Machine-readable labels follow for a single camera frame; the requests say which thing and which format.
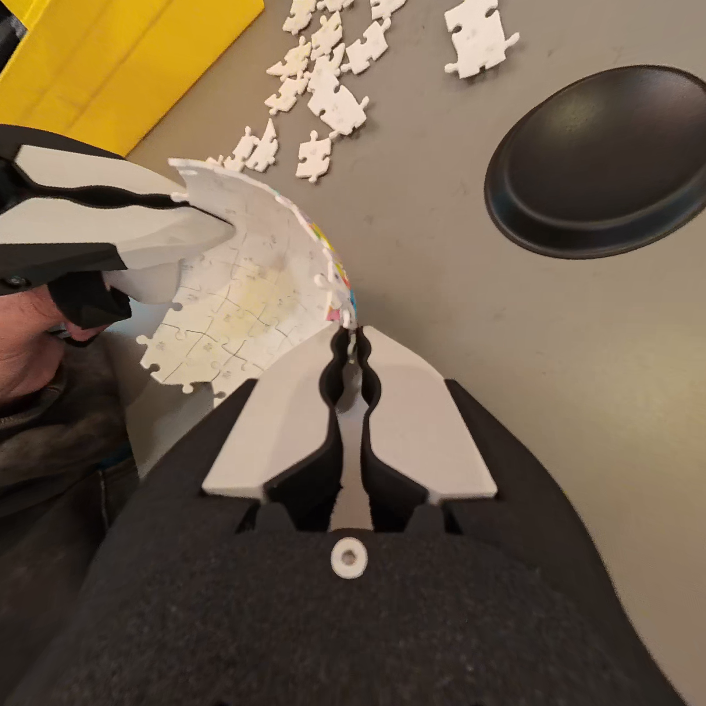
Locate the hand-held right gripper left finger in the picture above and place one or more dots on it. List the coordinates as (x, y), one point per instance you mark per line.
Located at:
(276, 435)

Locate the partly built colourful puzzle ball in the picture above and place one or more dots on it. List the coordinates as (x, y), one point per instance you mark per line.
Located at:
(254, 275)

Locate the black round puzzle stand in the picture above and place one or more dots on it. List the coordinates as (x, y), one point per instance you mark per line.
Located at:
(601, 158)

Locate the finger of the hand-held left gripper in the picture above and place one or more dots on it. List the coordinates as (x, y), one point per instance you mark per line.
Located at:
(82, 170)
(111, 228)

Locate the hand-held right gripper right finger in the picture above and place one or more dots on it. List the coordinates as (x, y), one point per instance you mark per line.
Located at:
(429, 435)

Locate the person's left forearm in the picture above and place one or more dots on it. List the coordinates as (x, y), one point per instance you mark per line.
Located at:
(66, 429)

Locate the yellow plastic bin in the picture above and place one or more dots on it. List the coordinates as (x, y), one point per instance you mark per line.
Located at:
(121, 67)

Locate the group of white puzzle pieces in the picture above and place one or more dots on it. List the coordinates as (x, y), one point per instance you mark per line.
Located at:
(333, 82)

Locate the person's left hand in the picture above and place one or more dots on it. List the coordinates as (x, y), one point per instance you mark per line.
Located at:
(27, 348)

